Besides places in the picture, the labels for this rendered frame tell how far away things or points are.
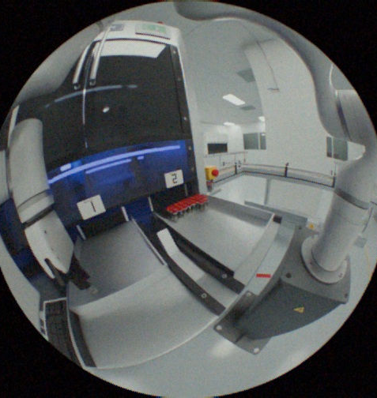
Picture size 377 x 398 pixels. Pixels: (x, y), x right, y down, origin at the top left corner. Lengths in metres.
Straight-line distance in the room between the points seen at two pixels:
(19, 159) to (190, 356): 1.21
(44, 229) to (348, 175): 0.52
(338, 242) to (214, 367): 1.04
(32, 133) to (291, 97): 1.98
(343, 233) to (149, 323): 0.41
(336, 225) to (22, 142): 0.56
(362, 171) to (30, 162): 0.52
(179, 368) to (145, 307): 0.95
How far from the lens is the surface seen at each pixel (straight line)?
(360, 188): 0.31
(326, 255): 0.37
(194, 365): 1.15
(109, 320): 0.30
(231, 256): 0.30
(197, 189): 0.61
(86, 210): 0.44
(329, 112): 0.33
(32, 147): 0.25
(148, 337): 0.26
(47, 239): 0.23
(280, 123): 1.80
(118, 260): 0.38
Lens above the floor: 1.12
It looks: 22 degrees down
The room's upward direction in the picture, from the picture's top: 8 degrees counter-clockwise
